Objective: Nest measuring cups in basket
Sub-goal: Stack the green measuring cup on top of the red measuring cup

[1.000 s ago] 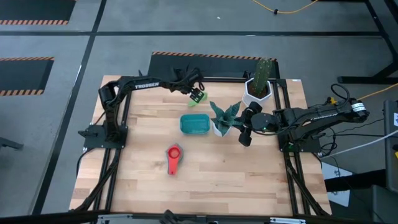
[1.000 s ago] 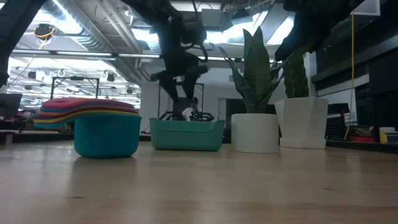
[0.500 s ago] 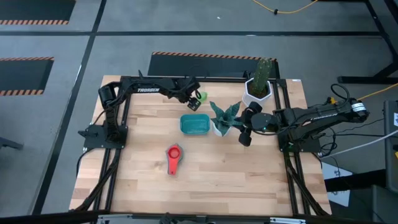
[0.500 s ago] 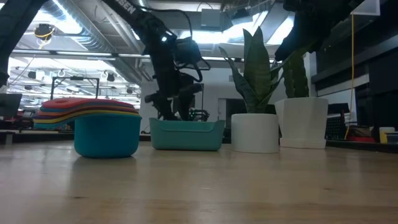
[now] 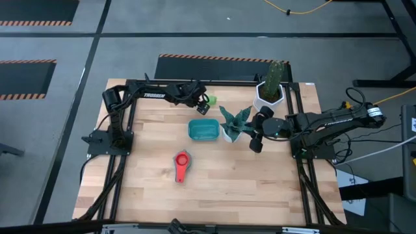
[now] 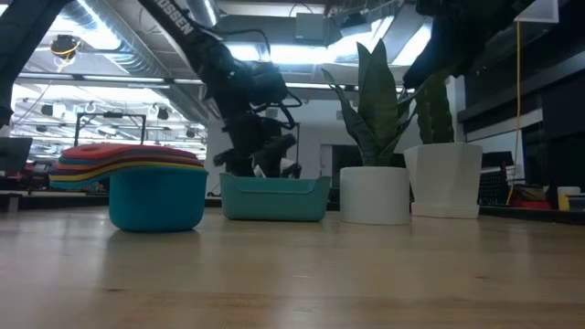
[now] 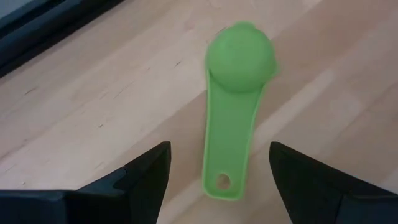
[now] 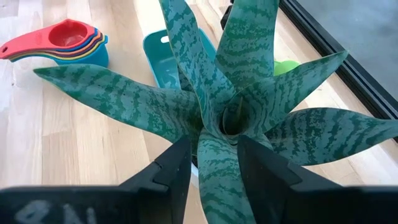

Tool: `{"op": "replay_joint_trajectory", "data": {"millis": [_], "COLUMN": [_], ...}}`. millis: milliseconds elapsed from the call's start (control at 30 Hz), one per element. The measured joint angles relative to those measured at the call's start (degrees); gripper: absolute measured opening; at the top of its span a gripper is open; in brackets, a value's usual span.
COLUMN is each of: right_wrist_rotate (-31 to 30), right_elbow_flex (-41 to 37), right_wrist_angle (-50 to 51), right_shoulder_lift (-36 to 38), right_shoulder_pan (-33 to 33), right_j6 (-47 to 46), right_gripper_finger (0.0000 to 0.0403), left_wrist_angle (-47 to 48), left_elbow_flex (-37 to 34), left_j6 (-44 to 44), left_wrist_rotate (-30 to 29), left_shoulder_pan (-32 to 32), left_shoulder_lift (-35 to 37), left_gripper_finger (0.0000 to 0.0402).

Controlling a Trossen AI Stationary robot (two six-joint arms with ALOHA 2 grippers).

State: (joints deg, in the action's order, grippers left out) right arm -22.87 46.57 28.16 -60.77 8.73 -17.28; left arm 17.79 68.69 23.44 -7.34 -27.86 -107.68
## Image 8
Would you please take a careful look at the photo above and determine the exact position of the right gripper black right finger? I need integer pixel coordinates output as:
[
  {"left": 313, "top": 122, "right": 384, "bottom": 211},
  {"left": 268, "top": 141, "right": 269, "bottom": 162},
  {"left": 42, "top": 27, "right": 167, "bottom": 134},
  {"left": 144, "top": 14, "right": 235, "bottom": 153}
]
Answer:
[{"left": 238, "top": 135, "right": 340, "bottom": 224}]

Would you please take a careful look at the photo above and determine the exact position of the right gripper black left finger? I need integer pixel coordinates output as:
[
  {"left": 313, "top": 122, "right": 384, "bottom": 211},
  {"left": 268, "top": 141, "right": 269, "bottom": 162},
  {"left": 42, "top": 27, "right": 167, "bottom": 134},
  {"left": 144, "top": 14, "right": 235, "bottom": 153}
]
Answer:
[{"left": 119, "top": 138, "right": 192, "bottom": 224}]

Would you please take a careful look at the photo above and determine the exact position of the teal plastic measuring cup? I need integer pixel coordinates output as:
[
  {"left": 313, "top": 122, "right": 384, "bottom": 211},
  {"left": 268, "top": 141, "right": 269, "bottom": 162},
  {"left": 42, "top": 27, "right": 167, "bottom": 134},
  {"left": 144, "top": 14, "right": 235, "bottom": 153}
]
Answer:
[{"left": 54, "top": 34, "right": 109, "bottom": 68}]

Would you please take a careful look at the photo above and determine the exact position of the yellow plastic measuring cup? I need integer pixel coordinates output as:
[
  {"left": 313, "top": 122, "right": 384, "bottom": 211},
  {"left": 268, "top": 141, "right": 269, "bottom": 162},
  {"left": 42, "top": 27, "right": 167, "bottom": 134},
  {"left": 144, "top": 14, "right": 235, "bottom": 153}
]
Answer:
[{"left": 11, "top": 34, "right": 106, "bottom": 62}]

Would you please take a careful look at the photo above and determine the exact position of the purple plastic measuring cup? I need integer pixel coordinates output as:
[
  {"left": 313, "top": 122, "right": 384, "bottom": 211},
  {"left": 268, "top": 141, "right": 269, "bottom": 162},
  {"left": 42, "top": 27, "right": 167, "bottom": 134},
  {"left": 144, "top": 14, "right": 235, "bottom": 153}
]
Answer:
[{"left": 12, "top": 32, "right": 104, "bottom": 61}]

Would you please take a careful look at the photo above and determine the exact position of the orange plastic measuring cup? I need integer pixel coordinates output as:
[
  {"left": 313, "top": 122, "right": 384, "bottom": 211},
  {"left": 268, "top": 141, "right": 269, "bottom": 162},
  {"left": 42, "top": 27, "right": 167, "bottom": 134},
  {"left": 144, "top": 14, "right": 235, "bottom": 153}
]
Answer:
[{"left": 9, "top": 30, "right": 101, "bottom": 60}]

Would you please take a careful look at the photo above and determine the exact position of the red plastic measuring cup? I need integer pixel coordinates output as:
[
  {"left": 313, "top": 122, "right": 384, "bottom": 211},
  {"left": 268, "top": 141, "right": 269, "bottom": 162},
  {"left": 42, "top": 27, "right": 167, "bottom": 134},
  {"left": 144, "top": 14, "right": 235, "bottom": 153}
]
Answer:
[{"left": 0, "top": 18, "right": 96, "bottom": 60}]

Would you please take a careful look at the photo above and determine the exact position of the teal plastic basket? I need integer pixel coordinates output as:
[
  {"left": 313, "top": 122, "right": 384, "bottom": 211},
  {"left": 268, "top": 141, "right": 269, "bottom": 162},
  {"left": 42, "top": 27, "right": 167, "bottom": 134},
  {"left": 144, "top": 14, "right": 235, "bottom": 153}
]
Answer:
[{"left": 142, "top": 27, "right": 218, "bottom": 91}]

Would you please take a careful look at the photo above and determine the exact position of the green striped snake plant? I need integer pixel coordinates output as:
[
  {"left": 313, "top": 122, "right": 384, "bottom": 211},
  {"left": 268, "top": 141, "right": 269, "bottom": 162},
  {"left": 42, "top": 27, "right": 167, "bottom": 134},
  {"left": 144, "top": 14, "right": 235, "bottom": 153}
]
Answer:
[{"left": 33, "top": 0, "right": 398, "bottom": 224}]

